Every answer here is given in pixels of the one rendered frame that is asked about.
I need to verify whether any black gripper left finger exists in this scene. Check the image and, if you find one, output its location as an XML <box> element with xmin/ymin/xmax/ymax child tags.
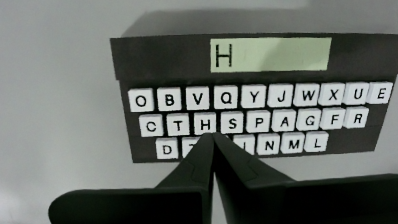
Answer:
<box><xmin>48</xmin><ymin>132</ymin><xmax>214</xmax><ymax>224</ymax></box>

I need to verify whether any black keyboard case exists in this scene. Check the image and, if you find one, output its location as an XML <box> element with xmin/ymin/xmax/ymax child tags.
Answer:
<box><xmin>109</xmin><ymin>33</ymin><xmax>398</xmax><ymax>164</ymax></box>

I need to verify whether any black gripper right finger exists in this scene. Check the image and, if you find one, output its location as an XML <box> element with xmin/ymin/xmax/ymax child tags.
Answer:
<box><xmin>212</xmin><ymin>132</ymin><xmax>398</xmax><ymax>224</ymax></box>

